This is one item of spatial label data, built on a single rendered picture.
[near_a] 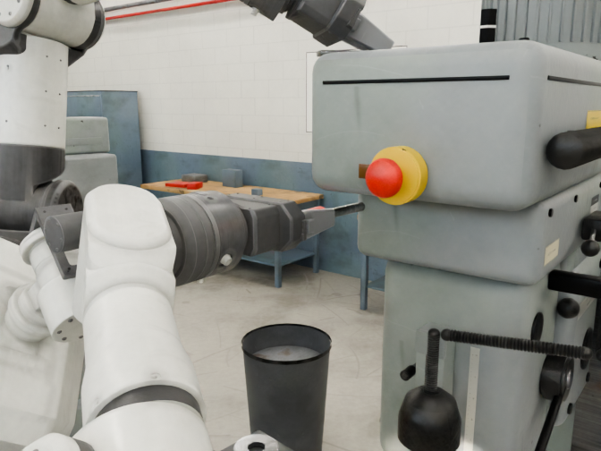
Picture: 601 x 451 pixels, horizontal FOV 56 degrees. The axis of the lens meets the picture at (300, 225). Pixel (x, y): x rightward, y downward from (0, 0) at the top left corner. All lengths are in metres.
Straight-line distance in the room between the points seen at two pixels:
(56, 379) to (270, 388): 2.24
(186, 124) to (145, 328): 7.22
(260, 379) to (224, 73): 4.82
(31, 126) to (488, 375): 0.67
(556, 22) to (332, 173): 0.45
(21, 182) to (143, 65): 7.45
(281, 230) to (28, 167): 0.37
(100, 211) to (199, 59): 6.92
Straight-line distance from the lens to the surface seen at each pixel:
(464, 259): 0.69
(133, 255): 0.44
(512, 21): 0.96
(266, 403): 2.91
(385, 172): 0.55
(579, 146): 0.57
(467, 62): 0.57
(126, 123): 8.04
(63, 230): 0.54
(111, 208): 0.48
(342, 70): 0.64
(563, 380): 0.87
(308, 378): 2.85
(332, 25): 0.68
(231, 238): 0.56
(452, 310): 0.76
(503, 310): 0.73
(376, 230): 0.74
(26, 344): 0.68
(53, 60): 0.85
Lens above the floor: 1.83
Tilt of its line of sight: 12 degrees down
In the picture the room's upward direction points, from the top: straight up
